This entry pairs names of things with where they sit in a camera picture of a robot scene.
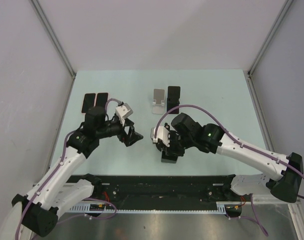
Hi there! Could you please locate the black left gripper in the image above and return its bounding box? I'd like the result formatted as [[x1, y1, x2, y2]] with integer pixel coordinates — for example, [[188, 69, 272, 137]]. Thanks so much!
[[96, 117, 143, 146]]

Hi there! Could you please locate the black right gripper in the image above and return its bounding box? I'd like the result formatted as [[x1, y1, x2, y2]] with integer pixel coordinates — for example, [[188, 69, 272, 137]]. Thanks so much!
[[161, 130, 194, 157]]

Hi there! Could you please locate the black folding phone stand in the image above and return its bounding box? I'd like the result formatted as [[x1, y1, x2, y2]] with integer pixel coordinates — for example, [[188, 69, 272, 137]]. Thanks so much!
[[167, 86, 181, 111]]

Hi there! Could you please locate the pink cased smartphone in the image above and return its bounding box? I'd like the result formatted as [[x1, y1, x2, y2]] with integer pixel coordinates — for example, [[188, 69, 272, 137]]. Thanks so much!
[[95, 92, 108, 108], [81, 93, 96, 114]]

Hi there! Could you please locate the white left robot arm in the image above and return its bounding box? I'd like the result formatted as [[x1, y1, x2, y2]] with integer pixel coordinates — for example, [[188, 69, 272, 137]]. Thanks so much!
[[0, 103, 143, 240]]

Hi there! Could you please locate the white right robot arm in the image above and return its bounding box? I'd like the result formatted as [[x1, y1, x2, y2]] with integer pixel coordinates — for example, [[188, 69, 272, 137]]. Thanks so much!
[[151, 113, 303, 203]]

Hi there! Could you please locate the silver folding phone stand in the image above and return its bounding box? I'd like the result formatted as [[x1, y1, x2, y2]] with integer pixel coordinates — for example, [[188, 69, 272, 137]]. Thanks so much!
[[152, 88, 165, 115]]

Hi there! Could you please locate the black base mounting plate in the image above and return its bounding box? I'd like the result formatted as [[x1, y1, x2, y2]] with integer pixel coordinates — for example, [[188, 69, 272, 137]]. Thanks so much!
[[64, 174, 254, 211]]

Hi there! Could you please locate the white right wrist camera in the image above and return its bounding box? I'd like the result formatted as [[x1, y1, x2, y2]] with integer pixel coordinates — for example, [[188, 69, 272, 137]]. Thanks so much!
[[150, 126, 170, 147]]

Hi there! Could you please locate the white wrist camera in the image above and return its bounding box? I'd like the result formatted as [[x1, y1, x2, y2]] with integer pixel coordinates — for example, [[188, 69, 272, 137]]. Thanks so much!
[[150, 126, 170, 147], [115, 102, 133, 127]]

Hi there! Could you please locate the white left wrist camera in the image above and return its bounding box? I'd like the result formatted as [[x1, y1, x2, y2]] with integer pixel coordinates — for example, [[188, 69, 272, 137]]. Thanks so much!
[[115, 102, 133, 127]]

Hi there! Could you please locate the white slotted cable duct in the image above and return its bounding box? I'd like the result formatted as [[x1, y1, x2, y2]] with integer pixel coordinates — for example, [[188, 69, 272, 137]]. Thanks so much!
[[67, 202, 242, 214]]

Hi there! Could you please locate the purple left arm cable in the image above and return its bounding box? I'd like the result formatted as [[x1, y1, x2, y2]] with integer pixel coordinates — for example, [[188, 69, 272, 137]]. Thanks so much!
[[14, 98, 124, 240]]

